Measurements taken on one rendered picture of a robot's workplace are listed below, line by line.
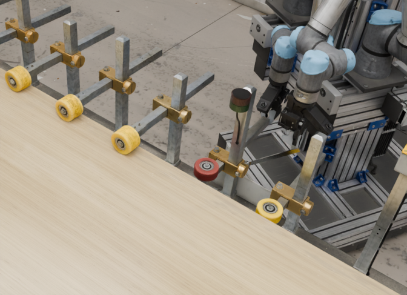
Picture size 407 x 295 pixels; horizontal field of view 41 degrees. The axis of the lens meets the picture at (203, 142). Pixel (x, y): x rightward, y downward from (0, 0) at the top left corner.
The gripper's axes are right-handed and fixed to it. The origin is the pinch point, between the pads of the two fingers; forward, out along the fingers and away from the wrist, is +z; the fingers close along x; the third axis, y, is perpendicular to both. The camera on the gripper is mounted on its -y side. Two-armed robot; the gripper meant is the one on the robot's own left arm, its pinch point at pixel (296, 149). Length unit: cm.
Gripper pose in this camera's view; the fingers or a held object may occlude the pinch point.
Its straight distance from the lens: 180.5
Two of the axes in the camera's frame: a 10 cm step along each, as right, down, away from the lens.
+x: -5.6, 4.9, -6.6
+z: -1.1, 7.5, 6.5
